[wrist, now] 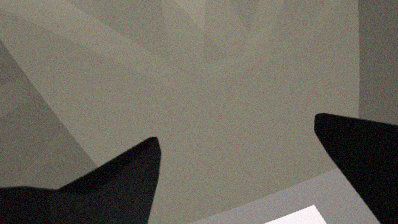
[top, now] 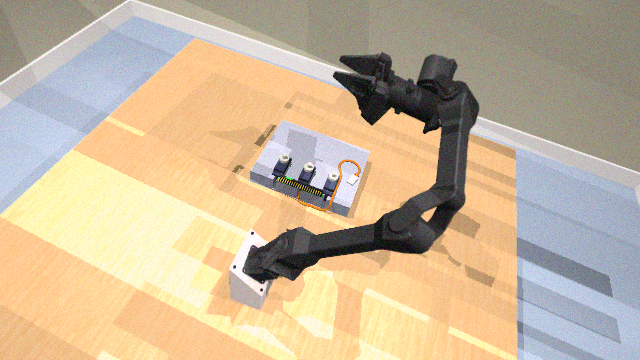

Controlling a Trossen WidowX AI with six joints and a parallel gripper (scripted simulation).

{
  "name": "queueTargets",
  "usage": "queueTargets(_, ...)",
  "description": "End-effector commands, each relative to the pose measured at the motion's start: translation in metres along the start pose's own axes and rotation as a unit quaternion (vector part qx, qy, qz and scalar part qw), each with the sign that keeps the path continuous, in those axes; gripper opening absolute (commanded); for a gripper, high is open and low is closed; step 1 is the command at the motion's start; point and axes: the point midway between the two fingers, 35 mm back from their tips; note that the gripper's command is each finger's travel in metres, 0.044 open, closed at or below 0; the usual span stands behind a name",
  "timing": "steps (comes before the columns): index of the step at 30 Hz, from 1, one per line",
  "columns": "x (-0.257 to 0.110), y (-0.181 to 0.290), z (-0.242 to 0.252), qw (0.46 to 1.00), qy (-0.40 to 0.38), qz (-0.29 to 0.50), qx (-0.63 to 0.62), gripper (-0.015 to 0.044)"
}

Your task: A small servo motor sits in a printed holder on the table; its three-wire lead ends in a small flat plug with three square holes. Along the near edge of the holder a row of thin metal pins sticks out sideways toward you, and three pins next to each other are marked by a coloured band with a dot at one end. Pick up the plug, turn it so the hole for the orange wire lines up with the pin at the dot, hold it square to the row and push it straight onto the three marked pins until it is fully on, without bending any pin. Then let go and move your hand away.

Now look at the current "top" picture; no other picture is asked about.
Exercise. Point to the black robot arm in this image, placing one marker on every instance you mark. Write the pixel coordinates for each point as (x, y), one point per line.
(439, 99)

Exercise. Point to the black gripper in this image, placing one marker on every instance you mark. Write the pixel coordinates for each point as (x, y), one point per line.
(376, 84)

